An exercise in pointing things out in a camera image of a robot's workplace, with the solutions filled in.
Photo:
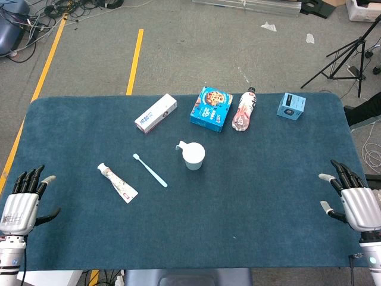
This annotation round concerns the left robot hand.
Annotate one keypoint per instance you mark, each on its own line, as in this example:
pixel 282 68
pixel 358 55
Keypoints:
pixel 19 208

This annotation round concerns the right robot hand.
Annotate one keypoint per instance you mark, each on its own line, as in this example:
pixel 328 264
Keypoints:
pixel 361 208

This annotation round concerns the white patterned toothpaste tube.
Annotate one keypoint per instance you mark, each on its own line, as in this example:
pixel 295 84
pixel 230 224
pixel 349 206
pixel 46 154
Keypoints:
pixel 119 184

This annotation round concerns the light blue toothbrush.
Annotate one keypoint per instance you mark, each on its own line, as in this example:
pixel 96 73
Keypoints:
pixel 150 171

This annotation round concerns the pale blue plastic cup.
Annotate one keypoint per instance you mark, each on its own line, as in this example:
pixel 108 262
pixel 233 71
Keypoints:
pixel 193 158

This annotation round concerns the white toothpaste carton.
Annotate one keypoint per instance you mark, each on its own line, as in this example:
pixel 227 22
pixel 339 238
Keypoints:
pixel 156 113

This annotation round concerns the white box under table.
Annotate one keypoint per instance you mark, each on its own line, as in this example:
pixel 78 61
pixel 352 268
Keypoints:
pixel 50 278

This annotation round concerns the person's black trouser leg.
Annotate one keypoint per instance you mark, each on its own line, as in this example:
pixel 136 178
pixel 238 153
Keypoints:
pixel 367 111

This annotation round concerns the light blue speaker box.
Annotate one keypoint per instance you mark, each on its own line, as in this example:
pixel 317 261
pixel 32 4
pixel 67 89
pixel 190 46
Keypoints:
pixel 291 105

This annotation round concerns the pink label drink bottle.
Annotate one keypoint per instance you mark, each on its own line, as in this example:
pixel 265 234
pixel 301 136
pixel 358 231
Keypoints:
pixel 244 111

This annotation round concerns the blue felt table mat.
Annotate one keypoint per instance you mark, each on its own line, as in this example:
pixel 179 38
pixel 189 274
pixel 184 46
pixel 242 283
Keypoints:
pixel 208 208

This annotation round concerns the black tripod stand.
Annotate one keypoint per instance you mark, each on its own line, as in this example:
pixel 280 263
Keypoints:
pixel 361 44

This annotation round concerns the dark blue machine base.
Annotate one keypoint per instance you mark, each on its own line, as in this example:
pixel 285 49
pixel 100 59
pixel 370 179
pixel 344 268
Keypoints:
pixel 9 32

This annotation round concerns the crumpled white paper scrap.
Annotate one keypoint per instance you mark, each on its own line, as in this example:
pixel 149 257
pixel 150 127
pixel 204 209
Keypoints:
pixel 310 38
pixel 269 26

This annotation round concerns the blue cookie box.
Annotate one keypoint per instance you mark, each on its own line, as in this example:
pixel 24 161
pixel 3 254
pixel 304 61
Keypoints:
pixel 211 110

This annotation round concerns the white storage crate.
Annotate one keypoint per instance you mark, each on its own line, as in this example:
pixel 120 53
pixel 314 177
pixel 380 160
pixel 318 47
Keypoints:
pixel 360 12

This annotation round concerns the black bracket plates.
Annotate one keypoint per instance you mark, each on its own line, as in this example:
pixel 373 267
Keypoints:
pixel 317 8

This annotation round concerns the aluminium profile rail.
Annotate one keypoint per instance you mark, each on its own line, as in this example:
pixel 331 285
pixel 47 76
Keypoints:
pixel 253 6

